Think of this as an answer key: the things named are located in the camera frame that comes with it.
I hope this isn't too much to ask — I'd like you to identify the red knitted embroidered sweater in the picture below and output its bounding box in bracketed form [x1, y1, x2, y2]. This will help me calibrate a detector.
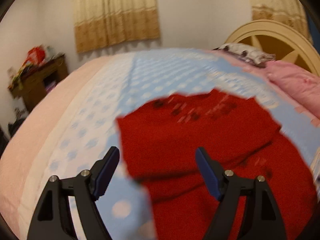
[117, 89, 317, 239]

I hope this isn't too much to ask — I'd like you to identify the dark wooden desk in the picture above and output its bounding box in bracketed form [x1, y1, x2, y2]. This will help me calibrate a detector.
[8, 54, 69, 112]

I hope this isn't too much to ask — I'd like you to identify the pink quilt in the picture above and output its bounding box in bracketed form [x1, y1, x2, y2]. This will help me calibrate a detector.
[265, 60, 320, 120]

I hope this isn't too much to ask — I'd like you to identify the blue polka dot bed blanket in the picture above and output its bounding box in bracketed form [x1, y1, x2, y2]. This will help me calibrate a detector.
[0, 48, 320, 240]

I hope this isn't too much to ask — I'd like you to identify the black white patterned pillow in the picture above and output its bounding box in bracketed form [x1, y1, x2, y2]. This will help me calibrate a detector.
[215, 43, 276, 68]

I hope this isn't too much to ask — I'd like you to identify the red gift bag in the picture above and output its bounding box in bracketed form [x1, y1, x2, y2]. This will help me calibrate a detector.
[23, 46, 46, 66]

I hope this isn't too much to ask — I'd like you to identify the cream wooden headboard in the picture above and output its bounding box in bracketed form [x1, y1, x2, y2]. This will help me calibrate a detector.
[226, 20, 319, 76]

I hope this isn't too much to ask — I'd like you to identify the beige patterned curtain centre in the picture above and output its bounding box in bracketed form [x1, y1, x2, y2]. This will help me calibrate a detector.
[73, 0, 161, 53]

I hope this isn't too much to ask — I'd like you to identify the beige patterned curtain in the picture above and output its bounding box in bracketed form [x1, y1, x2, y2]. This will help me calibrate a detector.
[73, 0, 161, 53]
[249, 0, 312, 42]

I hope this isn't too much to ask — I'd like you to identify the beige patterned curtain right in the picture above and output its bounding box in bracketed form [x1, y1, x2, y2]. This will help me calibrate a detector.
[249, 0, 312, 42]

